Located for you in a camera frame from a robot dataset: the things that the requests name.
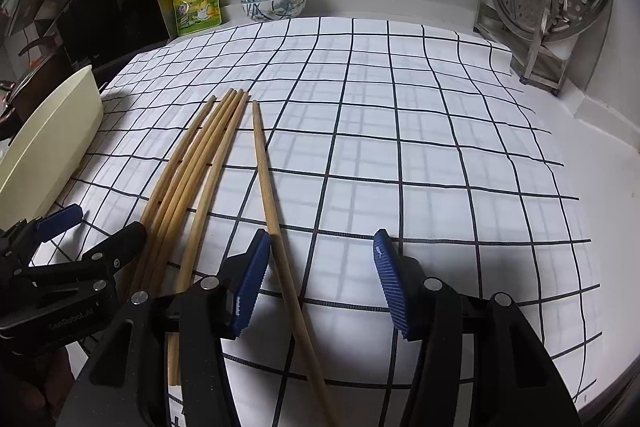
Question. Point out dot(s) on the wooden chopstick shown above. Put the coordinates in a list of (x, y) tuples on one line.
[(267, 197), (197, 157), (177, 157), (207, 157), (214, 187)]

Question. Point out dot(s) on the metal dish rack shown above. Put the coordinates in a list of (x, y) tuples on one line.
[(530, 52)]

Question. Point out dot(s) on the brown cooking pot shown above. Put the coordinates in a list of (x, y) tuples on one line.
[(22, 77)]

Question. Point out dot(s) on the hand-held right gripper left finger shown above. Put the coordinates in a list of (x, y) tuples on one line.
[(252, 284)]

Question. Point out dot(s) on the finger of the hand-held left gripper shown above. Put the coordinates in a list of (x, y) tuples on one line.
[(125, 244), (57, 222)]

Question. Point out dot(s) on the person's left hand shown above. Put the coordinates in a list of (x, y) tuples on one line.
[(30, 387)]

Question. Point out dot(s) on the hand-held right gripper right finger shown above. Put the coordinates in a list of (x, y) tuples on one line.
[(395, 287)]

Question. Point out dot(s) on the cream round basin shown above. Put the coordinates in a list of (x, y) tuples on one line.
[(50, 142)]

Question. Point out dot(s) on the white black checkered cloth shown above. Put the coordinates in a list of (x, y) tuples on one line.
[(400, 147)]

